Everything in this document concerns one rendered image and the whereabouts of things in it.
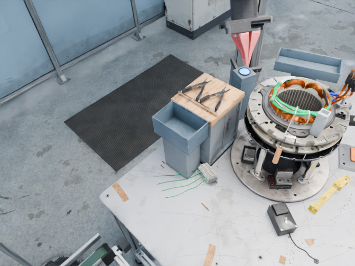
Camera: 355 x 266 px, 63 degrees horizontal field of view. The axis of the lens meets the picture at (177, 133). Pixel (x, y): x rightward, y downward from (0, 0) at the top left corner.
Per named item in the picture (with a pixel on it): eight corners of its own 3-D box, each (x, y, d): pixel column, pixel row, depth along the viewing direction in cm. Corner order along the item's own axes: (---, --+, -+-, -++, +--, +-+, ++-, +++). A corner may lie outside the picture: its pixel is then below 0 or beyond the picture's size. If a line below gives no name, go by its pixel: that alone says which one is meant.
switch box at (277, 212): (278, 236, 100) (281, 229, 96) (266, 210, 107) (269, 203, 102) (294, 232, 101) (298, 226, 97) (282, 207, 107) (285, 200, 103)
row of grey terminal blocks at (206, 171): (219, 182, 115) (220, 176, 112) (209, 187, 114) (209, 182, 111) (205, 164, 121) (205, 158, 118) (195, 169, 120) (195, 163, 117)
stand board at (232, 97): (211, 127, 100) (211, 123, 98) (170, 103, 109) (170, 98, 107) (244, 97, 109) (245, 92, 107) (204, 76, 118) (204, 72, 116)
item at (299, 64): (319, 108, 139) (343, 58, 117) (317, 124, 133) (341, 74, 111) (268, 96, 146) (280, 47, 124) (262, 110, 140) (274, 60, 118)
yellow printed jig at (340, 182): (315, 216, 104) (319, 212, 102) (307, 209, 106) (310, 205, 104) (349, 181, 113) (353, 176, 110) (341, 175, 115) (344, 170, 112)
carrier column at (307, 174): (306, 182, 111) (324, 149, 95) (300, 178, 112) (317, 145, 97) (309, 178, 112) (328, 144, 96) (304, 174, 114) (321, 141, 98)
